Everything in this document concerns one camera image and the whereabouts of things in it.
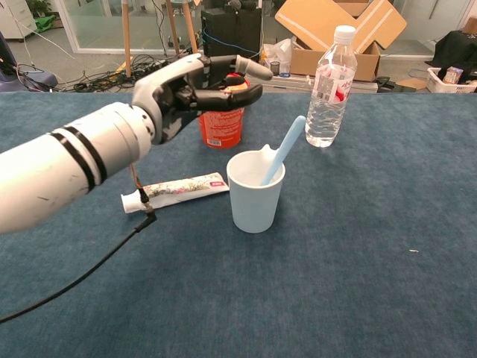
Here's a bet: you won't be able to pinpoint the aluminium rails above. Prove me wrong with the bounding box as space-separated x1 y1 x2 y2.
247 70 379 94

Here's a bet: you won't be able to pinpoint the floral toothpaste tube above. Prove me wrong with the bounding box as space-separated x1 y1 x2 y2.
120 172 231 214

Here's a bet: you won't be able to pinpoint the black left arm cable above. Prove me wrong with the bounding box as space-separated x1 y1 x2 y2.
0 163 158 324

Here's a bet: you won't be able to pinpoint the black computer case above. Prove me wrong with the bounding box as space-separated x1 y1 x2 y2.
200 6 263 72

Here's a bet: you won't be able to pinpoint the open cardboard box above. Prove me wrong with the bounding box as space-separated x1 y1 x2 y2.
274 0 408 83

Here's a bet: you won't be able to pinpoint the white plastic basket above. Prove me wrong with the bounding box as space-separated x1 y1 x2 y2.
426 66 477 94

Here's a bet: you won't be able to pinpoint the wooden stand legs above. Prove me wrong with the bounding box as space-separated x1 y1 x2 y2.
121 0 203 78

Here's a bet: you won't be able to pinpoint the black metal plate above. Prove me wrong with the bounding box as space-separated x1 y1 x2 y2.
376 75 405 94

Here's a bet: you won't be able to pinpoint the white cabinet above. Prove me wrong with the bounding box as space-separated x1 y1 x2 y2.
0 0 38 40

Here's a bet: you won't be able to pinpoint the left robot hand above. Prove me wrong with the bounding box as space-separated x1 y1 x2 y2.
130 53 275 146

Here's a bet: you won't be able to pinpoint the light blue toothbrush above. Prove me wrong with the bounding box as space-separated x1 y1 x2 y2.
260 115 307 186

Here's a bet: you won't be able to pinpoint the blue carpet table cover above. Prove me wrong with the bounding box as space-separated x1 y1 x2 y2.
0 91 477 358

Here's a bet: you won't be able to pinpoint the clear water bottle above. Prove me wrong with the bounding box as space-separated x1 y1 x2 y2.
304 25 358 148

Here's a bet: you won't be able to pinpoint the blue-grey chair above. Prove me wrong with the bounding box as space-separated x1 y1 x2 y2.
0 31 60 93

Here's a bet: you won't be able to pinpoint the red paper tub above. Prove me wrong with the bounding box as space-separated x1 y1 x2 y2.
197 72 250 149

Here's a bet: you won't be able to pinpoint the black cloth bag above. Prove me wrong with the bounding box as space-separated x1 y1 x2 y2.
435 30 477 81

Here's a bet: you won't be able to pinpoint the black floor cable bundle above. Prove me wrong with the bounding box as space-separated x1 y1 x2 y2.
61 54 195 93

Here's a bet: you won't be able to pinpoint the white plastic bag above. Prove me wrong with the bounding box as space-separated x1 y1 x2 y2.
260 37 295 75

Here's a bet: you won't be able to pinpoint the small printed box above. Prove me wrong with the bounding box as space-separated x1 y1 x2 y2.
443 66 465 85

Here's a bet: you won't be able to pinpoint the white plastic cup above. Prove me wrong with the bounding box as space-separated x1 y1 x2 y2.
226 143 287 234

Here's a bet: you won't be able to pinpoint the green plant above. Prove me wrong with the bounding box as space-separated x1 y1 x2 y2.
28 0 55 33

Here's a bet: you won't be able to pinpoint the flat cardboard sheet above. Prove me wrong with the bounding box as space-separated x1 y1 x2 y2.
397 78 429 92

